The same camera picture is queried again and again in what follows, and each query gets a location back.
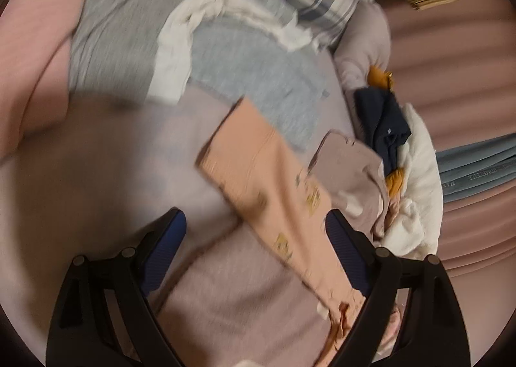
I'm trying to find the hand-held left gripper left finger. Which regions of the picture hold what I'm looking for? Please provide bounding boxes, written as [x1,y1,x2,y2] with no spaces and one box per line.
[45,208,188,367]

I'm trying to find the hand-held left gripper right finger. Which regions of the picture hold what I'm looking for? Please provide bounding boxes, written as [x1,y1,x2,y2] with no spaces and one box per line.
[324,209,471,367]

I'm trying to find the peach printed small pants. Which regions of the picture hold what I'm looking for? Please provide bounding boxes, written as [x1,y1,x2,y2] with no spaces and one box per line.
[195,96,368,353]

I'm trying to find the mauve small garment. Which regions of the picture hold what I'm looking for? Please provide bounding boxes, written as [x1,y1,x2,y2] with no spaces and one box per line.
[307,130,401,239]

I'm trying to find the mauve flat cloth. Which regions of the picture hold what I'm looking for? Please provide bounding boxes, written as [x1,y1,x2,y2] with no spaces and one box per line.
[155,224,337,367]

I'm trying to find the white fluffy cloth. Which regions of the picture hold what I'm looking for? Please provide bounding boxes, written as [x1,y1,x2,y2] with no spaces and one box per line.
[378,102,444,260]

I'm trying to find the navy garment with mustard trim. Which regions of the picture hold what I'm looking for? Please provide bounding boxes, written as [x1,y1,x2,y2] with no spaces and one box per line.
[353,64,412,199]

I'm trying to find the blue-grey folded cloth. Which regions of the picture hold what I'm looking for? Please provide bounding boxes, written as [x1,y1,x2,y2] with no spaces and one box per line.
[436,138,516,203]

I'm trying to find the light blue-grey garment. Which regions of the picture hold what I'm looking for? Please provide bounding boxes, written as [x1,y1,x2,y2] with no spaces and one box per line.
[189,23,336,152]

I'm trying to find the white thin garment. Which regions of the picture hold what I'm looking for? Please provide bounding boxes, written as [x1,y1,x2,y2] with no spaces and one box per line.
[147,0,312,105]

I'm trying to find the lilac pillow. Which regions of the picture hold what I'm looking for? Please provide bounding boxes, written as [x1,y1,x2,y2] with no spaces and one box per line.
[334,1,392,90]

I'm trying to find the pink blanket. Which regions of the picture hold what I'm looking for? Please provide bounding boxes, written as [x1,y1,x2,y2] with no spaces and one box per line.
[0,0,106,158]

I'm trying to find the grey knit garment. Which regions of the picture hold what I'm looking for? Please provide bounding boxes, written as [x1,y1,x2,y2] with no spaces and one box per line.
[68,0,291,103]

